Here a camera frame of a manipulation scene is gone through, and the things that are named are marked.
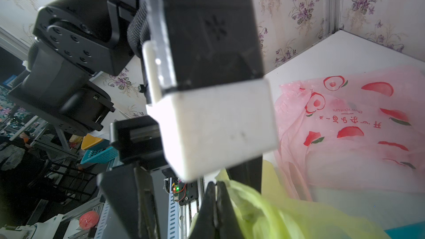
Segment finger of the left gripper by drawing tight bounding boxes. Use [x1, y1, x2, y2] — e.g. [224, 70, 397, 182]
[226, 156, 263, 193]

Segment yellow-green plastic bag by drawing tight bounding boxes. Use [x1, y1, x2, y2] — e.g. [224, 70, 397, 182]
[214, 160, 389, 239]

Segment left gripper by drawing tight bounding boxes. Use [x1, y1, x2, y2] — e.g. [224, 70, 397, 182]
[97, 116, 169, 239]

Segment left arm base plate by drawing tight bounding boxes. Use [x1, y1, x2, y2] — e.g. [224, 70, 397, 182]
[164, 177, 199, 206]

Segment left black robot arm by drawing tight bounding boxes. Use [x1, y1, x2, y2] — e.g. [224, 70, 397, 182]
[8, 0, 276, 239]

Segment teal plastic basket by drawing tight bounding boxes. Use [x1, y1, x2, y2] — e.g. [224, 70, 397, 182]
[385, 221, 425, 239]

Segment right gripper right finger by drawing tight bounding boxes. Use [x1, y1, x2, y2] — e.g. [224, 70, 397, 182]
[215, 181, 244, 239]

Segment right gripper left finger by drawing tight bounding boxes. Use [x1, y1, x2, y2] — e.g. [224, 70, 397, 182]
[189, 181, 216, 239]

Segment pink plastic bag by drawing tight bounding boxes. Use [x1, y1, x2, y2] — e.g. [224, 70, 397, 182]
[274, 67, 425, 200]

